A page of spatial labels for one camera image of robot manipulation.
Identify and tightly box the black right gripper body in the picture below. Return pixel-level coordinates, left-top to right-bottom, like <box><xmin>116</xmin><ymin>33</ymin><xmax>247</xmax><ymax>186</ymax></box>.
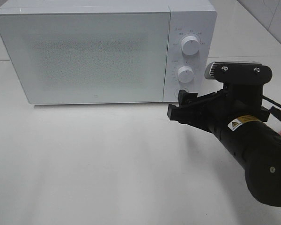
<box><xmin>187</xmin><ymin>83</ymin><xmax>269</xmax><ymax>131</ymax></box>

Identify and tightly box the black camera cable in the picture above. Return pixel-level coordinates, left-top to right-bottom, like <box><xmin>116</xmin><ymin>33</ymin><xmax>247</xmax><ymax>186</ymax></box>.
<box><xmin>262</xmin><ymin>93</ymin><xmax>281</xmax><ymax>126</ymax></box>

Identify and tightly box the white microwave door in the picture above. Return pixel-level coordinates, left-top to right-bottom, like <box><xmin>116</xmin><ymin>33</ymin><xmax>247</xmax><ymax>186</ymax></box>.
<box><xmin>0</xmin><ymin>13</ymin><xmax>170</xmax><ymax>105</ymax></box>

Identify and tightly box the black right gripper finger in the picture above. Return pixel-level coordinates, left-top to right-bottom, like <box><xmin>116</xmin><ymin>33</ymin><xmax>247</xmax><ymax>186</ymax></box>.
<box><xmin>167</xmin><ymin>104</ymin><xmax>190</xmax><ymax>124</ymax></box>
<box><xmin>178</xmin><ymin>90</ymin><xmax>198</xmax><ymax>105</ymax></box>

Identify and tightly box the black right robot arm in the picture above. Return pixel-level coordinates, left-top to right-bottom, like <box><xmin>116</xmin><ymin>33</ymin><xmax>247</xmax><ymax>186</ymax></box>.
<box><xmin>168</xmin><ymin>83</ymin><xmax>281</xmax><ymax>207</ymax></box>

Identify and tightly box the lower white round knob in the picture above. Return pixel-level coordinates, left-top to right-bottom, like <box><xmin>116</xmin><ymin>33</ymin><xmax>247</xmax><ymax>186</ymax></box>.
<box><xmin>177</xmin><ymin>66</ymin><xmax>194</xmax><ymax>83</ymax></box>

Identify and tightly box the white round knob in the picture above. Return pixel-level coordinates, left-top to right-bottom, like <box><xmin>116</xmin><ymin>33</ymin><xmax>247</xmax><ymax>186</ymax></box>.
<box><xmin>177</xmin><ymin>66</ymin><xmax>194</xmax><ymax>83</ymax></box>
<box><xmin>180</xmin><ymin>34</ymin><xmax>200</xmax><ymax>56</ymax></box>

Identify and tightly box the upper white round knob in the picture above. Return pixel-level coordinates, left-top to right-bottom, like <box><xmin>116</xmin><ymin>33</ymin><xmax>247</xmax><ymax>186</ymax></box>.
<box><xmin>180</xmin><ymin>34</ymin><xmax>200</xmax><ymax>56</ymax></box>

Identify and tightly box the white microwave oven body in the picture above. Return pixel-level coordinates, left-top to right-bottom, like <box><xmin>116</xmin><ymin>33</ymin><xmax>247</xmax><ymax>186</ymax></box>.
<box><xmin>0</xmin><ymin>0</ymin><xmax>217</xmax><ymax>105</ymax></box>

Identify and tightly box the round white door button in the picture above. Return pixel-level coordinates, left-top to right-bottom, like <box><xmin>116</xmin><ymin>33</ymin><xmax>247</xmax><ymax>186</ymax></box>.
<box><xmin>175</xmin><ymin>88</ymin><xmax>189</xmax><ymax>98</ymax></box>

